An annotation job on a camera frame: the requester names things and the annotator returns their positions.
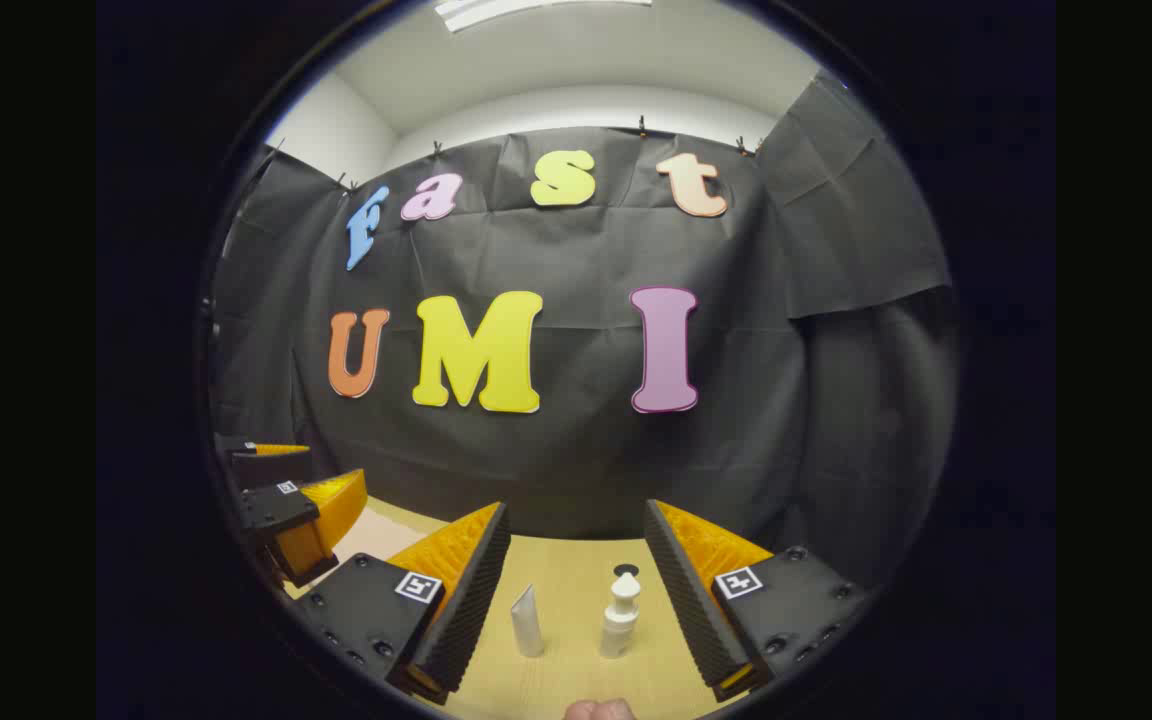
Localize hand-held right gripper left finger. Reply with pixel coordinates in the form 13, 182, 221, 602
291, 500, 514, 706

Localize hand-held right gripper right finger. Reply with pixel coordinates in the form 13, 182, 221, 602
644, 498, 874, 704

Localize white squeeze tube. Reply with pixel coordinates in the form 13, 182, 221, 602
510, 584, 545, 659

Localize white pump bottle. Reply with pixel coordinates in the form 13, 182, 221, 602
600, 573, 642, 659

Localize black backdrop cloth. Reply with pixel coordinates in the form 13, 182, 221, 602
208, 70, 959, 591

